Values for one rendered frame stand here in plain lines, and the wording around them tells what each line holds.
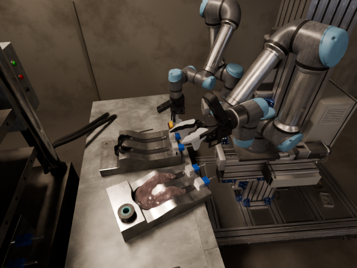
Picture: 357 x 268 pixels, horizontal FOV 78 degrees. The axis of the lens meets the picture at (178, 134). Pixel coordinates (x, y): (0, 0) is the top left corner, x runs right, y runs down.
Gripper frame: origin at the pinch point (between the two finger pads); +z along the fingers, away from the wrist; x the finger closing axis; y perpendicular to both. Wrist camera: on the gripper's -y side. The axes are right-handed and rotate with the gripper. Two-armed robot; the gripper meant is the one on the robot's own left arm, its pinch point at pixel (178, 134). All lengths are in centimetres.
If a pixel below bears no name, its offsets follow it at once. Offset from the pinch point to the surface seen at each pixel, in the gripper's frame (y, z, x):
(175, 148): 48, -23, 50
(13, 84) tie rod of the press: -5, 44, 71
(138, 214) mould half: 52, 14, 21
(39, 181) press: 57, 57, 80
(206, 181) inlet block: 56, -27, 23
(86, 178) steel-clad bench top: 57, 31, 66
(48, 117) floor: 108, 58, 285
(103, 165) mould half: 51, 20, 65
